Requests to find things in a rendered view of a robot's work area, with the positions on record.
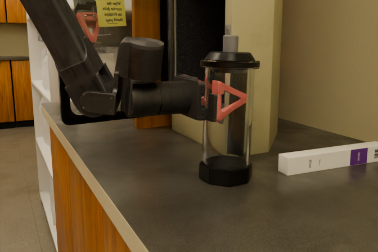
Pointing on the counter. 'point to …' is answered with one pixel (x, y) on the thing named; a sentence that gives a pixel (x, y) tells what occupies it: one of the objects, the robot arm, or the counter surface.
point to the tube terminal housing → (248, 44)
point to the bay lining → (197, 27)
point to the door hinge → (171, 25)
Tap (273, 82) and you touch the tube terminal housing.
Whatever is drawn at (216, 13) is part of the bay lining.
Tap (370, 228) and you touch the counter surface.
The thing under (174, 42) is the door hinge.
